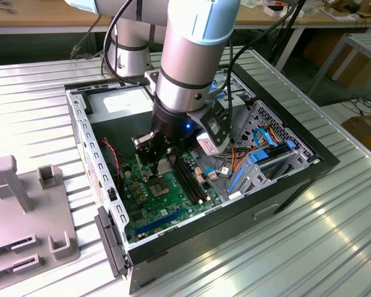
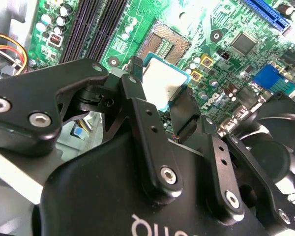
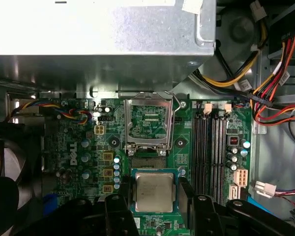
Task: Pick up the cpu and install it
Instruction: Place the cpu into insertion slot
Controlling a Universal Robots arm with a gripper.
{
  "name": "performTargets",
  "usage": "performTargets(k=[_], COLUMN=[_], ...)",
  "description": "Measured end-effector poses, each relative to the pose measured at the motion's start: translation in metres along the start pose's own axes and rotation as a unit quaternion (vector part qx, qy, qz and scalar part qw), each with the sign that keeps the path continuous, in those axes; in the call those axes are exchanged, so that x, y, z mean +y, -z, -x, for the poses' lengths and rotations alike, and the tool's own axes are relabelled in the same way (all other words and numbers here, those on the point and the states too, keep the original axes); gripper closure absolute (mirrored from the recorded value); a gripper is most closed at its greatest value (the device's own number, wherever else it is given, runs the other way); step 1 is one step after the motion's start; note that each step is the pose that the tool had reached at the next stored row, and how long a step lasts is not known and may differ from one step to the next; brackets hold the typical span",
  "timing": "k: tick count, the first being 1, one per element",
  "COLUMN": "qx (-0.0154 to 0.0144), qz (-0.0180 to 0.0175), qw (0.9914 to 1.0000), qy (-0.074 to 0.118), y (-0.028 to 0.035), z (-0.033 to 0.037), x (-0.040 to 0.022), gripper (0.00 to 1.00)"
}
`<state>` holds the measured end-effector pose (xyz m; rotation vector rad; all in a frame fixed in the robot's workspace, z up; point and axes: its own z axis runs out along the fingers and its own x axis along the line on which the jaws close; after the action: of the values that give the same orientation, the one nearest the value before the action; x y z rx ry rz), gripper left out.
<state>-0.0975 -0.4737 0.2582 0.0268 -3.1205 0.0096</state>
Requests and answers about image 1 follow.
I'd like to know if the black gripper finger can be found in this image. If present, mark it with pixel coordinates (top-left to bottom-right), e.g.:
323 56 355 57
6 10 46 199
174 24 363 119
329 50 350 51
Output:
165 147 182 171
130 131 162 178

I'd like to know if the silver CPU plate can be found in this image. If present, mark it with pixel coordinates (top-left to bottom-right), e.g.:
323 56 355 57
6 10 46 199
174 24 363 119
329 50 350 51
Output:
156 158 172 178

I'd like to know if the CPU socket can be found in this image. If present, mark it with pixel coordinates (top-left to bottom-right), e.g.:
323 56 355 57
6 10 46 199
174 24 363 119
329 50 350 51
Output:
145 175 171 199

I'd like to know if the metal socket cover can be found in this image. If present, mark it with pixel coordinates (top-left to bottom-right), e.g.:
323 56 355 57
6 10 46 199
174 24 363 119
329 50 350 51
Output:
135 159 159 182

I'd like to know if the black RAM slot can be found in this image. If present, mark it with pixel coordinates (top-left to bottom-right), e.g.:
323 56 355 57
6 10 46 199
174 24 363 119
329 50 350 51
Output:
179 154 210 200
176 165 201 204
176 156 205 202
175 169 197 205

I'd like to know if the grey power supply unit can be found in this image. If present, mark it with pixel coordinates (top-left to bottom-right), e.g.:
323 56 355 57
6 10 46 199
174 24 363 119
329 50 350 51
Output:
85 87 157 161

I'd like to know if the green motherboard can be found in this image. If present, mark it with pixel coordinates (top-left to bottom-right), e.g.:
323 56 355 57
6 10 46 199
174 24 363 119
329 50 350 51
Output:
119 147 224 244

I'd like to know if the blue plastic drive latch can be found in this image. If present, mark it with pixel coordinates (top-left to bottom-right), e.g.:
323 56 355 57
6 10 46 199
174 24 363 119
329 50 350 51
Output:
208 80 227 100

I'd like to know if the blue expansion slot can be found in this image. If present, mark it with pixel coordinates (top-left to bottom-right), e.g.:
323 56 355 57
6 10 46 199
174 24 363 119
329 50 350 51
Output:
134 207 187 236

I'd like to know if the blue plastic bay lever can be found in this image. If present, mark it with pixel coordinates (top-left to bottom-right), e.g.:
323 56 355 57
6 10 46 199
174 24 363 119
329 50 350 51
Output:
226 169 245 195

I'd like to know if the grey metal drive cage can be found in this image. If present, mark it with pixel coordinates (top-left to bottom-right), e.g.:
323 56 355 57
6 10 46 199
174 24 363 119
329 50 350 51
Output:
213 69 255 124

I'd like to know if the hard disk in blue carrier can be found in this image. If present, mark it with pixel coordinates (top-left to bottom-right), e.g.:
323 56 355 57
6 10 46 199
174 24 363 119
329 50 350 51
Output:
249 139 295 165

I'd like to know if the grey metal disk bay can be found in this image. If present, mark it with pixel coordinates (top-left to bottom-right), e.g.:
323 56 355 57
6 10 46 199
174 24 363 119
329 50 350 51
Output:
222 99 323 202

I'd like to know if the black open PC case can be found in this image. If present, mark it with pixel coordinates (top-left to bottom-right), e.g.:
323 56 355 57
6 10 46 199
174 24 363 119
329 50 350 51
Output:
63 62 341 295

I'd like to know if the grey parts rack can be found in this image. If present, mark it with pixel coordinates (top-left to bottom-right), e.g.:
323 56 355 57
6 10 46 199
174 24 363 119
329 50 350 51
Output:
0 154 82 293

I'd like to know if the black tripod leg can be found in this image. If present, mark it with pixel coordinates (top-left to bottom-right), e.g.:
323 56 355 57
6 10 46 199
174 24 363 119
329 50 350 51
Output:
268 0 307 67

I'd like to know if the white flat box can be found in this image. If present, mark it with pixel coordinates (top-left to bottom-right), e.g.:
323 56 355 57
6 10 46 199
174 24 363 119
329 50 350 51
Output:
263 3 304 18

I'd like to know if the brown cardboard box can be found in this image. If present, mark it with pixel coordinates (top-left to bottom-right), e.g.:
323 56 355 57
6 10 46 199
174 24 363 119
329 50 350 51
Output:
341 113 371 155

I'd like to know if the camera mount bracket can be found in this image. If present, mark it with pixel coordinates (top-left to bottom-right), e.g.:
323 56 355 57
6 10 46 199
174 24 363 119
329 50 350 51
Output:
143 70 159 93
185 103 233 146

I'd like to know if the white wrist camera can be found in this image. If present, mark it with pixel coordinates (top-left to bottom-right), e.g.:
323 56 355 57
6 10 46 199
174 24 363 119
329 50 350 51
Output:
196 131 230 157

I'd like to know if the red black twisted wire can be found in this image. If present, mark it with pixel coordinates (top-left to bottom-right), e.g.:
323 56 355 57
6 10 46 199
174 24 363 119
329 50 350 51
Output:
101 139 125 190

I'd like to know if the light blue wire white plug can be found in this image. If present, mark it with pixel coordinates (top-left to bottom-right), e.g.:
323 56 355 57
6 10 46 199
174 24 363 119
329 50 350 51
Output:
202 166 224 182

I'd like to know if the coloured power wire bundle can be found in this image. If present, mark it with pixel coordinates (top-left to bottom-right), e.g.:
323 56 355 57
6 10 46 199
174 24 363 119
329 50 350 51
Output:
190 145 257 174

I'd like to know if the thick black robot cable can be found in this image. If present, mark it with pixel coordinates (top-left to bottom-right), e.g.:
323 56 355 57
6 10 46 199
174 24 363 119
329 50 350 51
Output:
227 0 301 140
102 0 149 86

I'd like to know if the blue disk data wire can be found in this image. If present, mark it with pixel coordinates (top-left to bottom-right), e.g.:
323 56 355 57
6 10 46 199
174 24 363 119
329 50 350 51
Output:
252 127 279 150

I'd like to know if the orange disk power wire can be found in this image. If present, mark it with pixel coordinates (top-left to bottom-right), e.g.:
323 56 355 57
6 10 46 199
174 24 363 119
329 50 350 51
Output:
264 123 288 146

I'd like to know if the thin cable with connector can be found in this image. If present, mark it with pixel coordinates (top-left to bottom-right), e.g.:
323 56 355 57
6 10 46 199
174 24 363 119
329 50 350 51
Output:
69 14 104 61

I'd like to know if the grey metal frame table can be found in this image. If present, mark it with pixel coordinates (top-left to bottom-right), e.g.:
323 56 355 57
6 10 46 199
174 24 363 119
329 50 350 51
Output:
307 32 371 100

